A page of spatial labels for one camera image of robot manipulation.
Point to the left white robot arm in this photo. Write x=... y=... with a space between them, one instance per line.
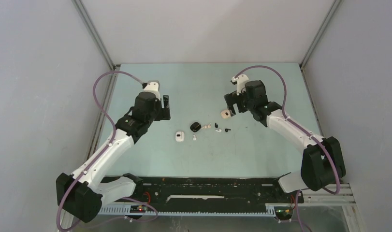
x=82 y=193

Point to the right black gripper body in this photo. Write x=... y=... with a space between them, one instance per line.
x=243 y=103

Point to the beige earbud charging case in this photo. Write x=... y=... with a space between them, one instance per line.
x=225 y=114

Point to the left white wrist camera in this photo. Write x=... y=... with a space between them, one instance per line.
x=152 y=87

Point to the black earbud charging case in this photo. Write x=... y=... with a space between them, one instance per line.
x=195 y=127

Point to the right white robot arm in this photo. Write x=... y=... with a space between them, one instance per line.
x=322 y=160

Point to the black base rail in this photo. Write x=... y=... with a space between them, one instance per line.
x=231 y=196

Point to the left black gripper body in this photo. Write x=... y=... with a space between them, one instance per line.
x=158 y=114

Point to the white earbud charging case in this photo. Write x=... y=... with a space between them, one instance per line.
x=179 y=136

